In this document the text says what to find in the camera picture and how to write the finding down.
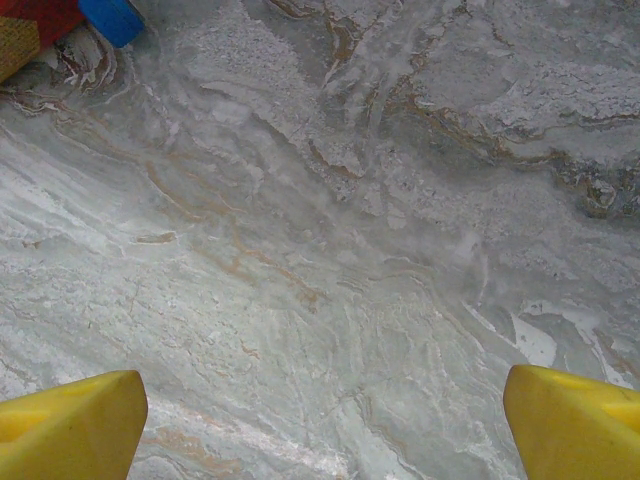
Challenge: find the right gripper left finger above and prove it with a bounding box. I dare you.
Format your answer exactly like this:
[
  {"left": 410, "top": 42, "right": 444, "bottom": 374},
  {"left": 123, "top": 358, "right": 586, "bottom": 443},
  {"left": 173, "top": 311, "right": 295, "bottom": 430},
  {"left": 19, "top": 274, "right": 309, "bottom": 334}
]
[{"left": 0, "top": 369, "right": 149, "bottom": 480}]

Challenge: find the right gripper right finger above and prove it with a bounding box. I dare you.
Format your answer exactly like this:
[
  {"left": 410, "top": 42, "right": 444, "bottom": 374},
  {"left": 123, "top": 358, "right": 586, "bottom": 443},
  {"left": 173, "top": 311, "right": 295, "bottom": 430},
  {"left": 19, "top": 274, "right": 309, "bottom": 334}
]
[{"left": 503, "top": 364, "right": 640, "bottom": 480}]

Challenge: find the clear bottle blue cap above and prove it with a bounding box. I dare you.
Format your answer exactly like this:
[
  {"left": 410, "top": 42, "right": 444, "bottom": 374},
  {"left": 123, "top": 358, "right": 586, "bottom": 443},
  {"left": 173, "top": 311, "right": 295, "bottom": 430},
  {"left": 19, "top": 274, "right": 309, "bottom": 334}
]
[{"left": 77, "top": 0, "right": 147, "bottom": 50}]

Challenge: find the yellow red juice bottle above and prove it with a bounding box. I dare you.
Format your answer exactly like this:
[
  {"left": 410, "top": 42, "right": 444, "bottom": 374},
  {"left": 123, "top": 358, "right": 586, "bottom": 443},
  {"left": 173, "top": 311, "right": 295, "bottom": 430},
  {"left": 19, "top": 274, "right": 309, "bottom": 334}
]
[{"left": 0, "top": 0, "right": 87, "bottom": 85}]

